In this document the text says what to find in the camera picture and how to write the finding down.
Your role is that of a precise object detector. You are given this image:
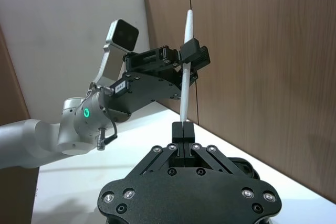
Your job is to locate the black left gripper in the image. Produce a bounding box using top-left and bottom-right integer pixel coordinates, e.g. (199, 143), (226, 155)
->
(104, 38), (212, 123)

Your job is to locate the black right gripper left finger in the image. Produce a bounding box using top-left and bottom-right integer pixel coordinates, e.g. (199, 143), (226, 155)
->
(140, 122), (185, 176)

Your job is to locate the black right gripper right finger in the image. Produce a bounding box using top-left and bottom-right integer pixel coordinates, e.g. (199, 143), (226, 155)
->
(183, 122), (235, 177)

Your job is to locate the small white plastic piece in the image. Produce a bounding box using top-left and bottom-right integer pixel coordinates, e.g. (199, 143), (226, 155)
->
(179, 9), (196, 124)

